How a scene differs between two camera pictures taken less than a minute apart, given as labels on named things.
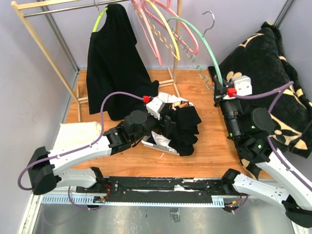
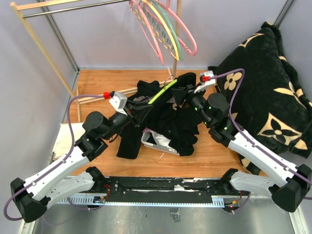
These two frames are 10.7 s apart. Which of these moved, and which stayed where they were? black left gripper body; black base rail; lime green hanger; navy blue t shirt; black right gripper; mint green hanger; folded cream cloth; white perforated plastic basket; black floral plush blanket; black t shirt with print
Moved: mint green hanger; lime green hanger; black right gripper; black left gripper body
Stayed: navy blue t shirt; white perforated plastic basket; black floral plush blanket; folded cream cloth; black base rail; black t shirt with print
